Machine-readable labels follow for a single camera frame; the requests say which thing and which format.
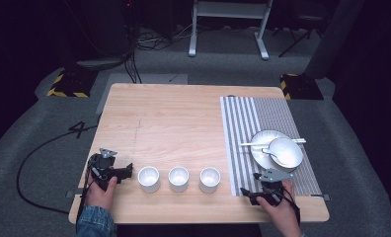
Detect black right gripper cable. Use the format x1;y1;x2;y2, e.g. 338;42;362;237
272;187;302;227

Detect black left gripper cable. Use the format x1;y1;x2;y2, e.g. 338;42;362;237
16;122;100;215

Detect bundle of black floor cables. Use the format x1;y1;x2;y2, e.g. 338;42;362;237
122;24;193;85

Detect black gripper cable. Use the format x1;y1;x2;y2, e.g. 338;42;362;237
16;122;100;215
272;187;302;227

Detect dark grey curtain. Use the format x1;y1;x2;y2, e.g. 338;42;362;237
303;0;366;80

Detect white chopsticks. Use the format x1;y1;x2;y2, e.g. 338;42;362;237
240;137;307;147

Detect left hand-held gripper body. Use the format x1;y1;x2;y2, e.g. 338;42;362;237
88;147;119;193

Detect white bowl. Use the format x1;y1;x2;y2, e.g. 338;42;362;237
268;136;305;169

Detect white cup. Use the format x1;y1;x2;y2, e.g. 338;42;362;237
136;165;161;194
167;165;191;194
198;166;222;195

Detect black yellow striped base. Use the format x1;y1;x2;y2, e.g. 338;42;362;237
46;69;99;99
279;72;325;101

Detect black tripod stand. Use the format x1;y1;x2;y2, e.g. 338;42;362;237
272;18;330;59

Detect white metal stand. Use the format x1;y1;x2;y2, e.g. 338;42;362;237
188;0;274;61

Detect person's left hand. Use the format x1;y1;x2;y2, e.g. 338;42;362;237
84;175;119;211

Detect white plate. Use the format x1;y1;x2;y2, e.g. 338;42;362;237
250;129;297;173

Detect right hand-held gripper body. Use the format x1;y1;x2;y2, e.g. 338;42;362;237
253;168;295;207

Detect person's right hand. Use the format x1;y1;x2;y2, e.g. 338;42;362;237
256;180;304;237

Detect grey striped placemat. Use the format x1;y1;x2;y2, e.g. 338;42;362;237
219;95;323;198

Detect white spoon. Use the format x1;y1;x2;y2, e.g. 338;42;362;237
261;147;284;158

